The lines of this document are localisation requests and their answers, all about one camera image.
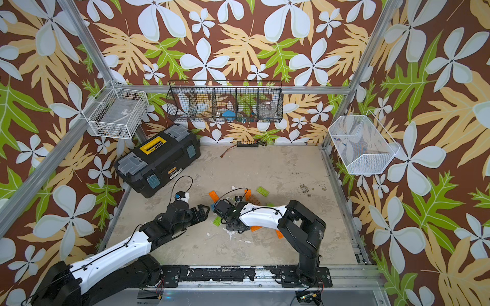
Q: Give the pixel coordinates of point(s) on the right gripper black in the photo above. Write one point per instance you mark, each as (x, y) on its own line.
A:
(228, 225)

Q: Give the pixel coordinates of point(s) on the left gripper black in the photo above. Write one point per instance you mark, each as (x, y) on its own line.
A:
(198, 218)

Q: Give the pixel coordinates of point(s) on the lime lego brick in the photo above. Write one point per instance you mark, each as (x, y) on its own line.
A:
(263, 191)
(217, 221)

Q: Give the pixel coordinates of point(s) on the white wire basket left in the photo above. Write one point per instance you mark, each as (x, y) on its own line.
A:
(116, 111)

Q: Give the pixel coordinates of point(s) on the black power strip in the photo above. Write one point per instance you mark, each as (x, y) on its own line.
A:
(247, 144)

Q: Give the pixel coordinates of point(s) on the white wire basket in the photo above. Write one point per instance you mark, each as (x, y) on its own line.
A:
(363, 143)
(116, 111)

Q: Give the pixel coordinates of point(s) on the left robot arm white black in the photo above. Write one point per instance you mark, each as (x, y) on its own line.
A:
(128, 264)

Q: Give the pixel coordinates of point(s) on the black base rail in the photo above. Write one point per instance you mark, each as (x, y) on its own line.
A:
(173, 276)

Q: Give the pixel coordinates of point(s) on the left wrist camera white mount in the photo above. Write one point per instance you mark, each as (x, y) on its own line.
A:
(182, 196)

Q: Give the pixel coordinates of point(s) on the orange flat lego plate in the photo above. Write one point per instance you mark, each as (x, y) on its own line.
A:
(214, 196)

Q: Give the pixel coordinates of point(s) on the black wire basket centre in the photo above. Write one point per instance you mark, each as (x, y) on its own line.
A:
(226, 101)

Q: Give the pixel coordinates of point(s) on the tan lego brick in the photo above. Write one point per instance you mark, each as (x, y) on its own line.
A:
(254, 200)

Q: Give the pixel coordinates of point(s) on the black toolbox yellow handle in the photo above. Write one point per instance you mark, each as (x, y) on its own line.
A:
(152, 165)

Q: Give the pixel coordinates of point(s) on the orange lego brick long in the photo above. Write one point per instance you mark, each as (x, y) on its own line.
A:
(278, 233)

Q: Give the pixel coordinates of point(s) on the white wire basket right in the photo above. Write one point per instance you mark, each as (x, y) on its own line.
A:
(363, 143)

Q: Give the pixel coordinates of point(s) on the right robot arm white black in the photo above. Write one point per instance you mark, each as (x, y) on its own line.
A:
(302, 228)

